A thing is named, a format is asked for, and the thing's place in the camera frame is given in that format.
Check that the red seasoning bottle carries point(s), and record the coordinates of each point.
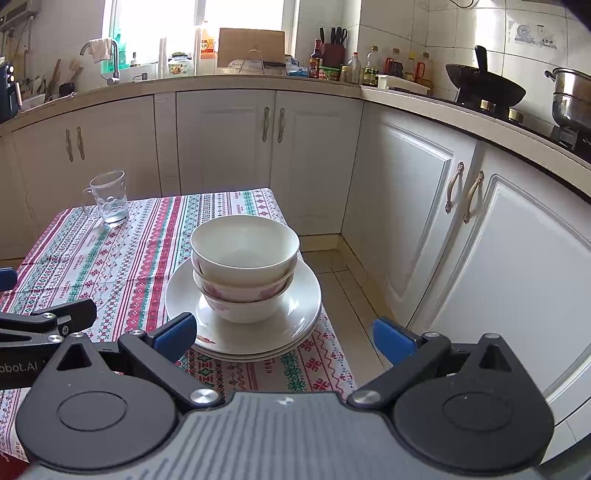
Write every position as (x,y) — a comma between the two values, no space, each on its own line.
(393,64)

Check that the dark soy sauce bottle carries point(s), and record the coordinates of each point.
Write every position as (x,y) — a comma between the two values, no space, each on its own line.
(316,60)

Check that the stack of plastic cups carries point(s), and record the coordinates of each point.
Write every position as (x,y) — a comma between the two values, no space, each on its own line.
(162,57)

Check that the white plate fruit print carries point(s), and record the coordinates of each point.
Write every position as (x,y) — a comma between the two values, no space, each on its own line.
(258,352)
(302,300)
(258,358)

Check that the clear glass mug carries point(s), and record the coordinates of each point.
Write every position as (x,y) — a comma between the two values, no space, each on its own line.
(111,198)

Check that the blue packet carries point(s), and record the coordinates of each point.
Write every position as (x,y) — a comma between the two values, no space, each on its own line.
(296,67)

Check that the white dish cloth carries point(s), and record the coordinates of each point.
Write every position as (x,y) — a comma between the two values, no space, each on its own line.
(100,50)

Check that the yellow seasoning bottle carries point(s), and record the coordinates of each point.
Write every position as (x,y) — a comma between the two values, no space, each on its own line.
(410,67)

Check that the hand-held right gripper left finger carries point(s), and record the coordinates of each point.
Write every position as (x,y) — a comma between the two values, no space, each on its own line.
(178,333)

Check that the striped patterned tablecloth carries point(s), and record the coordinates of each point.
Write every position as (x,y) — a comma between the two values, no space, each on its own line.
(115,267)

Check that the gas stove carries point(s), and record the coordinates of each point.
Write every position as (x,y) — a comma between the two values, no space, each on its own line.
(531,117)

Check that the wooden spatula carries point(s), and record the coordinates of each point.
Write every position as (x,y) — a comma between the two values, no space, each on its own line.
(75,71)

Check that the beige kitchen countertop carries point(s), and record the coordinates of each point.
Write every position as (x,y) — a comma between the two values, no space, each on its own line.
(231,82)

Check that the metal kitchen faucet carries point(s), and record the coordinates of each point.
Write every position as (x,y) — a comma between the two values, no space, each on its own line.
(113,64)

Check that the green label jar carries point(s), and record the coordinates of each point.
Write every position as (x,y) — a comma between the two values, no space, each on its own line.
(329,74)

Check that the clear glass bottle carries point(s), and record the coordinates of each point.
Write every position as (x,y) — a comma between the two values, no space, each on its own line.
(354,69)

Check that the amber oil bottle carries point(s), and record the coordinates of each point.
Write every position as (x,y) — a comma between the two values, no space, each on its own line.
(425,67)

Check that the stainless steel pot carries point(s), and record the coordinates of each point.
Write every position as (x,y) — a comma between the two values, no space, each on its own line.
(572,99)

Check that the wall tile sticker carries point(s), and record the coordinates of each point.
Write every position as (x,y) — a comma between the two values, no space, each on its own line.
(535,37)

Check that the white ceramic bowl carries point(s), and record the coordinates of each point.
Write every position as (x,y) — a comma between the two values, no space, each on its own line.
(244,290)
(244,244)
(249,311)

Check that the black wok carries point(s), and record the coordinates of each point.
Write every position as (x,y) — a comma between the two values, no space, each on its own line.
(485,85)

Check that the green label oil bottle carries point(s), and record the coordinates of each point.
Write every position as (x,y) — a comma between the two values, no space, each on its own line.
(371,69)

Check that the wooden cutting board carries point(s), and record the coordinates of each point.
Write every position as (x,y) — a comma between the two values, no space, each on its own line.
(251,44)

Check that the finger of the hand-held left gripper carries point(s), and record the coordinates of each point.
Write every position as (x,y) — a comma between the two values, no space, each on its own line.
(55,318)
(8,279)

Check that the dark red knife block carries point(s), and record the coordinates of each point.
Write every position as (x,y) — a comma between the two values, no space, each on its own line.
(333,53)

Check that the glass storage jar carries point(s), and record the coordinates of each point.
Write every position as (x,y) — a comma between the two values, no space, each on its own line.
(180,64)

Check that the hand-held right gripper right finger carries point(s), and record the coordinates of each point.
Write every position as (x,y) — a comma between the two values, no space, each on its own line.
(392,340)

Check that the white plastic container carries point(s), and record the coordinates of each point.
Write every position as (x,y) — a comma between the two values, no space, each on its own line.
(401,83)

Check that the white dish tray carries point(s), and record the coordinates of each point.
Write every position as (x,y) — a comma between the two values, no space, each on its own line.
(33,101)

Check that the green dish soap bottle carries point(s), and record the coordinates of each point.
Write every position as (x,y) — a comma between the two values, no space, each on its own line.
(121,48)

